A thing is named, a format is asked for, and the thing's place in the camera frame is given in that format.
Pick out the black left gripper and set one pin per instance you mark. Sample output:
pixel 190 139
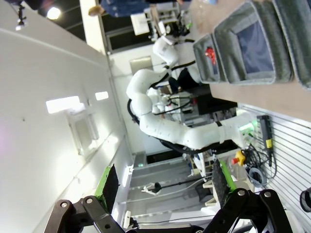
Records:
pixel 178 29

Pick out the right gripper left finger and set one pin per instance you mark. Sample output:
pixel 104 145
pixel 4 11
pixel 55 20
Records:
pixel 110 187

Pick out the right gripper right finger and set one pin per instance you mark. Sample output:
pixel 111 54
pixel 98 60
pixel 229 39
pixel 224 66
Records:
pixel 219 182

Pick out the crushed red drink can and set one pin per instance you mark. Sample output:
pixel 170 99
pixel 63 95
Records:
pixel 211 55

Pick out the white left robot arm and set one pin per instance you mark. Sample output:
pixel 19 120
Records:
pixel 170 133

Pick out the yellow emergency stop button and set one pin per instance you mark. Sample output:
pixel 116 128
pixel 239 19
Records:
pixel 239 157

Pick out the grey fabric basket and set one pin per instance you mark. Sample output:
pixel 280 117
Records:
pixel 301 48
pixel 201 70
pixel 252 53

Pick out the background person dark blue top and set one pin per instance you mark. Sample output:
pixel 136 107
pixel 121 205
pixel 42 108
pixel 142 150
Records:
pixel 121 7

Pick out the black handheld pendant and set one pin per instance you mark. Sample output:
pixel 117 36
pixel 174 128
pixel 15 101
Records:
pixel 266 133

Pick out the black cylinder cup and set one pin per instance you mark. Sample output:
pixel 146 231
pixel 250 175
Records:
pixel 306 199

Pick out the rectangular ceiling light panel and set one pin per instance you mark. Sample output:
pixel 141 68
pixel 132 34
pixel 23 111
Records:
pixel 101 96
pixel 63 104

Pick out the round ceiling light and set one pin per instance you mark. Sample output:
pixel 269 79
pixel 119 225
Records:
pixel 54 12

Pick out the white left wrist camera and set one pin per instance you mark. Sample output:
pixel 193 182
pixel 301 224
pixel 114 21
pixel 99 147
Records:
pixel 162 26

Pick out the black camera stand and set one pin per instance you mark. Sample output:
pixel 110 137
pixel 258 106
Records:
pixel 179 184

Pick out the slatted aluminium base plate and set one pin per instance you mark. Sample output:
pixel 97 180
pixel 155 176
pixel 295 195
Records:
pixel 289 150

